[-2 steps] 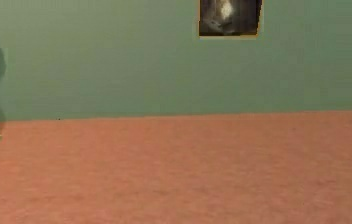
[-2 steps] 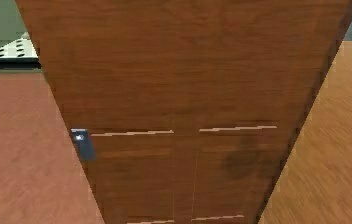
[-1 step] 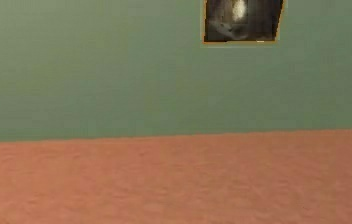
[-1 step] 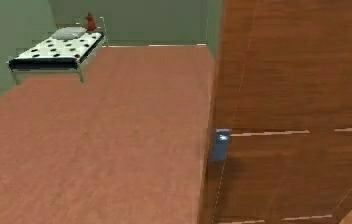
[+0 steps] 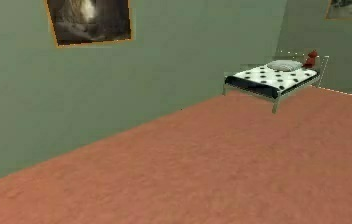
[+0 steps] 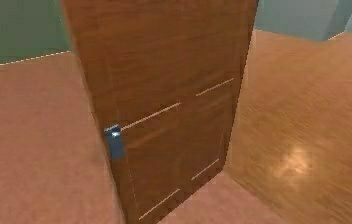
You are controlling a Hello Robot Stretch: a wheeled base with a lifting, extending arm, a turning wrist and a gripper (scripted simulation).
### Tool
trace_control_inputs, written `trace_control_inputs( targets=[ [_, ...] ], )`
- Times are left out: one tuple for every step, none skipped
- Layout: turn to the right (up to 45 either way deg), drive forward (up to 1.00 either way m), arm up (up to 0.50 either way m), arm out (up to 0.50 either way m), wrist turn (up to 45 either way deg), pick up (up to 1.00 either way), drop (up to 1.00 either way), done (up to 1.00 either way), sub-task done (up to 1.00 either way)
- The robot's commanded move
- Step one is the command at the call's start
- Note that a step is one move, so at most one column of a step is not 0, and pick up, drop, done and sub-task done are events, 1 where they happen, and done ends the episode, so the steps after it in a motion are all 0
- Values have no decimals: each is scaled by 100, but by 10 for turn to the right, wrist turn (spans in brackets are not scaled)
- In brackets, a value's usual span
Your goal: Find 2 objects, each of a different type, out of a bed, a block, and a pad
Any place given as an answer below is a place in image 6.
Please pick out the brown wooden room door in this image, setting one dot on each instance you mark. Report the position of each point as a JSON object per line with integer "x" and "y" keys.
{"x": 170, "y": 83}

